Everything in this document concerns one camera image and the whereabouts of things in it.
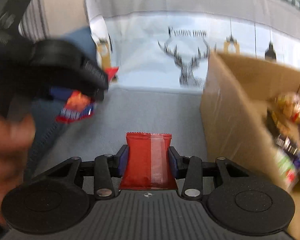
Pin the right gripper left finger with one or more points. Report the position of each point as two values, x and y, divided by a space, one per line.
116 163

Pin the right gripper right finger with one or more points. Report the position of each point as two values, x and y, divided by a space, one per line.
179 165

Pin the plain red snack packet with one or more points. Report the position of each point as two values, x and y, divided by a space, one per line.
148 163

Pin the red spicy snack packet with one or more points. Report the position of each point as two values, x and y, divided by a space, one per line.
79 104

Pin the person's left hand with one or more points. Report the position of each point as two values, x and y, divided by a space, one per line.
15 140

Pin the grey curtain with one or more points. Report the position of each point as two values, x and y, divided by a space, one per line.
33 24

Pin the cardboard box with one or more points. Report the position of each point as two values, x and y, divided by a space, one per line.
238 91

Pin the mixed snack packets in box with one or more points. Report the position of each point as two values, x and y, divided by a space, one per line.
283 122

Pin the deer print sofa cover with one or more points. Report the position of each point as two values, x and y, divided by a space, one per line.
161 50

